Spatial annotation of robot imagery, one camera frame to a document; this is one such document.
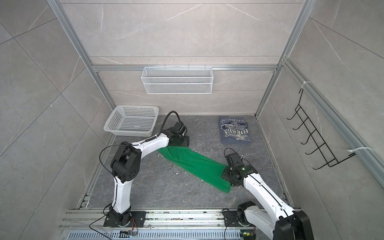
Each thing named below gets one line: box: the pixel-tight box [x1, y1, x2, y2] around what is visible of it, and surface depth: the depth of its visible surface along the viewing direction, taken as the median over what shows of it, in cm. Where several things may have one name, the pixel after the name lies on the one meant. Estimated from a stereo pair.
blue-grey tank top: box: [218, 116, 252, 145], surface depth 109 cm
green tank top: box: [157, 145, 232, 193], surface depth 95 cm
